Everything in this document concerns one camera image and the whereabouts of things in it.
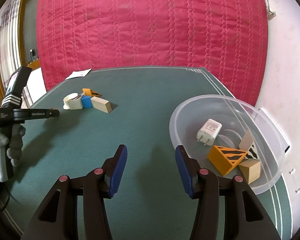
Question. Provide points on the green table mat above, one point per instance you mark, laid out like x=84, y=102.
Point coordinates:
x=151, y=202

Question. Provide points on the long wooden block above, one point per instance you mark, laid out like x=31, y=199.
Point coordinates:
x=101, y=104

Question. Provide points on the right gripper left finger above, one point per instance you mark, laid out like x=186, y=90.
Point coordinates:
x=56, y=216

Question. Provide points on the plain wooden block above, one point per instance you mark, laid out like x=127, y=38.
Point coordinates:
x=251, y=170

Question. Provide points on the white charger plug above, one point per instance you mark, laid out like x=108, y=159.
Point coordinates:
x=208, y=132

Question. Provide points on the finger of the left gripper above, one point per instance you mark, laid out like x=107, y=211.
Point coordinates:
x=34, y=114

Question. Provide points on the zebra striped wedge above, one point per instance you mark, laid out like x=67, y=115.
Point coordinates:
x=248, y=144

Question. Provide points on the orange striped wedge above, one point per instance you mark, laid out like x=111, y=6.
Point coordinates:
x=90, y=92
x=225, y=159

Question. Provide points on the white flat box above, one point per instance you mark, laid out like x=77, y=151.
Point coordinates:
x=285, y=141

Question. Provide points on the blue block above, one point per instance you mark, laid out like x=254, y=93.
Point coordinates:
x=86, y=101

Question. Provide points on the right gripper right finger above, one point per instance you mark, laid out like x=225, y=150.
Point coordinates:
x=245, y=216

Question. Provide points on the left grey gloved hand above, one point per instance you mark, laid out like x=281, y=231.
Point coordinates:
x=15, y=145

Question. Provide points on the red quilted bedspread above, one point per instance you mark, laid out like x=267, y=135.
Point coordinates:
x=229, y=38

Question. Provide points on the white paper slip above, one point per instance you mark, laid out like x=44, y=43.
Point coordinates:
x=76, y=74

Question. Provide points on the orange striped wedge on table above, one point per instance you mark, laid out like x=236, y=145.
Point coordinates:
x=90, y=92

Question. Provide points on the white cabinet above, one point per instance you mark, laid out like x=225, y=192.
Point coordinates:
x=34, y=89

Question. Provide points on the white striped wedge on table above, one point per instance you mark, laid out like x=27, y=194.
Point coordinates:
x=75, y=103

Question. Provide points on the clear plastic bowl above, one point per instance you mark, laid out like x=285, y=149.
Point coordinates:
x=236, y=118

